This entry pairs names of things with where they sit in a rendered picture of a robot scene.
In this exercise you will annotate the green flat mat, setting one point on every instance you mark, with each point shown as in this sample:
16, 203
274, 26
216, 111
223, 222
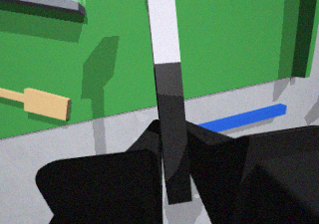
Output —
103, 61

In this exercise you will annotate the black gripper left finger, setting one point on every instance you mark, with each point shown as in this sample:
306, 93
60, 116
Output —
137, 172

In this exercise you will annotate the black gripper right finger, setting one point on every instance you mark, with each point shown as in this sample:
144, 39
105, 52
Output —
221, 166

